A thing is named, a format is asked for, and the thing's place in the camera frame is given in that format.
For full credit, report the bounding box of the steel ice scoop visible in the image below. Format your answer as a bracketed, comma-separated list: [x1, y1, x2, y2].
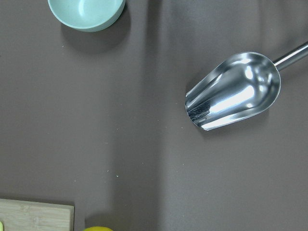
[185, 43, 308, 131]

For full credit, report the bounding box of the wooden cutting board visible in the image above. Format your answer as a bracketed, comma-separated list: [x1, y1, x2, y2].
[0, 199, 74, 231]

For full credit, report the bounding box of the mint green bowl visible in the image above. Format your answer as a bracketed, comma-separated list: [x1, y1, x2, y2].
[48, 0, 126, 32]

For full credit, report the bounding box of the yellow lemon far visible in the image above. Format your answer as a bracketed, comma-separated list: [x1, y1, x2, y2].
[83, 226, 113, 231]

